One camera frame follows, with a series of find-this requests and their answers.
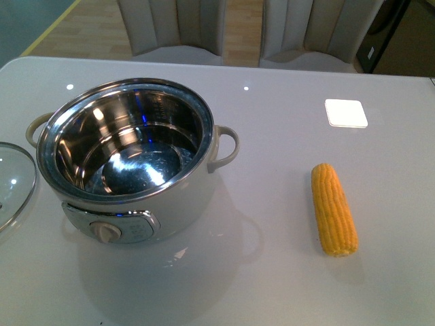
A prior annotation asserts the beige dining chair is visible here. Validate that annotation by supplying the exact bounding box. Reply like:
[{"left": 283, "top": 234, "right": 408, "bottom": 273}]
[
  {"left": 118, "top": 0, "right": 226, "bottom": 66},
  {"left": 258, "top": 0, "right": 383, "bottom": 73}
]

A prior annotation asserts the glass pot lid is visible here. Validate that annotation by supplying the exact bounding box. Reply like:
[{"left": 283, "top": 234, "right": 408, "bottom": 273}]
[{"left": 1, "top": 142, "right": 37, "bottom": 235}]

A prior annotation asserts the yellow corn cob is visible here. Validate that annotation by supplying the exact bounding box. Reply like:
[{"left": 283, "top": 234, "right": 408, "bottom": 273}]
[{"left": 311, "top": 163, "right": 359, "bottom": 257}]

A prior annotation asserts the beige right dining chair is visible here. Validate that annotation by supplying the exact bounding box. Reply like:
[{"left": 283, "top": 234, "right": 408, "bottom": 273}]
[{"left": 258, "top": 0, "right": 383, "bottom": 73}]

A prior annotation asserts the white electric cooking pot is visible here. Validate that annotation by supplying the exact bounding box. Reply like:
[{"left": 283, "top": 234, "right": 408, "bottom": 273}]
[{"left": 26, "top": 78, "right": 240, "bottom": 244}]

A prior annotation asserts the beige left dining chair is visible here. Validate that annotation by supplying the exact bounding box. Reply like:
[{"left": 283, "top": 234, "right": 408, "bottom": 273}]
[{"left": 118, "top": 0, "right": 226, "bottom": 66}]

